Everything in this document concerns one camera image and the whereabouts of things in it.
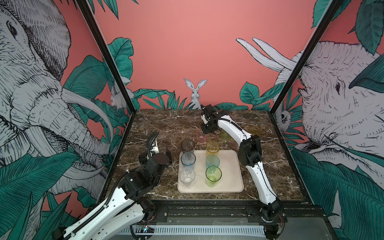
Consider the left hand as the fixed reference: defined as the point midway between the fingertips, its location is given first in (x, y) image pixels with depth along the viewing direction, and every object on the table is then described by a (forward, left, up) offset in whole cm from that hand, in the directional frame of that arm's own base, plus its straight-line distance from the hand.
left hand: (159, 149), depth 71 cm
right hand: (+23, -24, -15) cm, 36 cm away
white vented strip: (-32, -19, -24) cm, 44 cm away
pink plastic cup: (+21, -22, -22) cm, 37 cm away
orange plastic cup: (+7, -28, -12) cm, 32 cm away
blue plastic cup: (+2, -14, -18) cm, 23 cm away
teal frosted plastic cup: (+2, -28, -19) cm, 34 cm away
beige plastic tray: (-1, -40, -21) cm, 45 cm away
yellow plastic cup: (+25, -61, -20) cm, 69 cm away
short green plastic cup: (+5, -33, +3) cm, 33 cm away
